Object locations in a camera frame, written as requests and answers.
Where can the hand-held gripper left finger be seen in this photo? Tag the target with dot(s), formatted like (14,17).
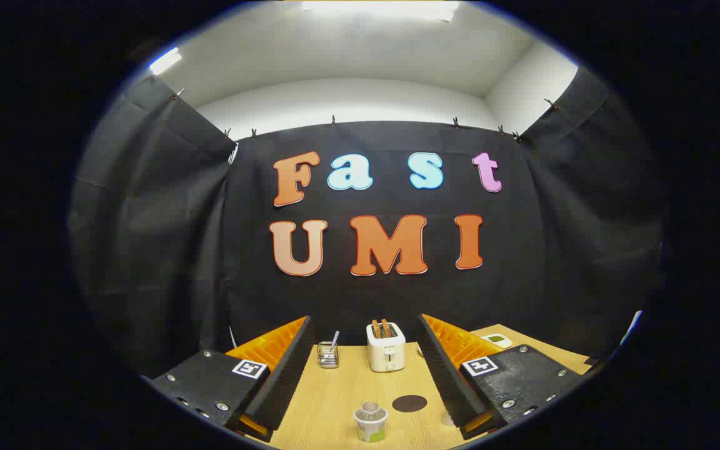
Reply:
(291,381)

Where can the striped straw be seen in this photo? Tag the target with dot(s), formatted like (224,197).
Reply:
(334,340)

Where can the dark round coaster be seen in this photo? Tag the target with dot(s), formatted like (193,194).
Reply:
(409,403)

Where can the long ceiling light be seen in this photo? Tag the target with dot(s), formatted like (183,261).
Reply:
(379,9)

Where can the clear plastic juice bottle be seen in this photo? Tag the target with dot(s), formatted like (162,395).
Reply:
(370,424)

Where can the divided white dish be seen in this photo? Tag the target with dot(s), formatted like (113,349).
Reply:
(496,339)

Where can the small ceiling light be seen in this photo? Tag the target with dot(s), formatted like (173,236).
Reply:
(165,60)

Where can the white toaster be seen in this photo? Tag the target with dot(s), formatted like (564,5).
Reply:
(385,353)

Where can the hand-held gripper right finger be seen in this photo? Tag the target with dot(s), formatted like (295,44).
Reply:
(444,375)

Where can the brown toast slice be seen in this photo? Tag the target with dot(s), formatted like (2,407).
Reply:
(375,327)
(385,326)

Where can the wooden table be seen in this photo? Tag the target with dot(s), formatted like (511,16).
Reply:
(335,400)

